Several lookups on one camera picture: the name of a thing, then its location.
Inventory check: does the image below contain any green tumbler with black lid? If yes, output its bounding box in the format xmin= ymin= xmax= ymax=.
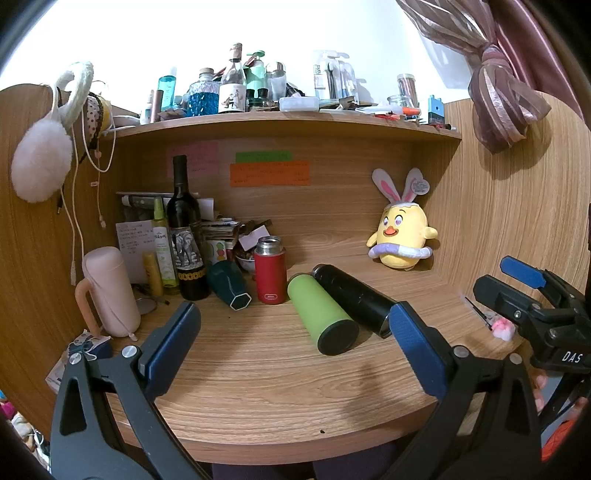
xmin=287 ymin=274 xmax=360 ymax=356

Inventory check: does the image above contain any dark green hexagonal cup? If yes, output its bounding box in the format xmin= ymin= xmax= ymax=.
xmin=207 ymin=260 xmax=252 ymax=311

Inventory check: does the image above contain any pink-ended black pen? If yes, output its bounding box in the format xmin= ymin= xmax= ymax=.
xmin=465 ymin=297 xmax=516 ymax=342

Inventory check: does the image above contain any blue white packet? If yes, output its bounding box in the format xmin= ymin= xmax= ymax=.
xmin=45 ymin=330 xmax=112 ymax=394

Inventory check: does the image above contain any yellow chick plush toy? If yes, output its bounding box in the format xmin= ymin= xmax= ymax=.
xmin=366 ymin=168 xmax=439 ymax=271

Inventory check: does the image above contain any black thermos flask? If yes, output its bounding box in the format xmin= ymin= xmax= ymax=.
xmin=311 ymin=264 xmax=396 ymax=338

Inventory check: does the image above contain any yellow tube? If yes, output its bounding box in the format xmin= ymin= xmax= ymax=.
xmin=142 ymin=251 xmax=164 ymax=297

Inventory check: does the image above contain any white handwritten note paper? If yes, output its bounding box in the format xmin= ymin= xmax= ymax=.
xmin=115 ymin=220 xmax=154 ymax=284

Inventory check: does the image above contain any green spray bottle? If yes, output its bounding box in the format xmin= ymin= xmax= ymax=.
xmin=152 ymin=197 xmax=178 ymax=289

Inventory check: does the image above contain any white snack bowl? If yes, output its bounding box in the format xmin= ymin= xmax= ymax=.
xmin=235 ymin=251 xmax=256 ymax=275

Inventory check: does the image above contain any dark wine bottle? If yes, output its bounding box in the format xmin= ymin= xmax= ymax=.
xmin=166 ymin=155 xmax=211 ymax=301

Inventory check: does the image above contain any mauve tied curtain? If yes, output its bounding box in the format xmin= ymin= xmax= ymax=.
xmin=399 ymin=1 xmax=590 ymax=154

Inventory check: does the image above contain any white card tag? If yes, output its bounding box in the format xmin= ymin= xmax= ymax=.
xmin=238 ymin=225 xmax=270 ymax=252

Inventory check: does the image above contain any red thermos bottle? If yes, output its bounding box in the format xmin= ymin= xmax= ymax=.
xmin=253 ymin=236 xmax=287 ymax=305

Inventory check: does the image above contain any white fluffy bunny headband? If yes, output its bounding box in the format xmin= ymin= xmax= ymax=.
xmin=11 ymin=62 xmax=94 ymax=203

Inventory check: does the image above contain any orange sticky note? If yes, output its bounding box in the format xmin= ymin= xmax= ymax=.
xmin=229 ymin=160 xmax=311 ymax=188

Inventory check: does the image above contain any pink sticky note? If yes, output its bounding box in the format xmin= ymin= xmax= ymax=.
xmin=166 ymin=140 xmax=219 ymax=179

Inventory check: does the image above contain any wooden shelf board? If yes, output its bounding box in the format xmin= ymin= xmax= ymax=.
xmin=104 ymin=111 xmax=462 ymax=142

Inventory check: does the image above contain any green sticky note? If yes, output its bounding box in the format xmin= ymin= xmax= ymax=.
xmin=235 ymin=150 xmax=294 ymax=164

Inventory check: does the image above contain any blue glass jar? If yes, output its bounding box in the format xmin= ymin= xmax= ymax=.
xmin=187 ymin=68 xmax=219 ymax=116

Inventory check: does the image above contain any teal tumbler on shelf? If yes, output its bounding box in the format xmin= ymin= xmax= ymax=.
xmin=158 ymin=74 xmax=176 ymax=111

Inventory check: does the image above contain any clear liquor bottle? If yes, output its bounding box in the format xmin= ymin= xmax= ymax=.
xmin=218 ymin=43 xmax=246 ymax=113

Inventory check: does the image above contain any pink jug with handle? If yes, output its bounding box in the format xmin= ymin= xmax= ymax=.
xmin=74 ymin=246 xmax=141 ymax=341

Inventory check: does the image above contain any white earphone cable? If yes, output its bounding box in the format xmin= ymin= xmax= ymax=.
xmin=57 ymin=91 xmax=117 ymax=287

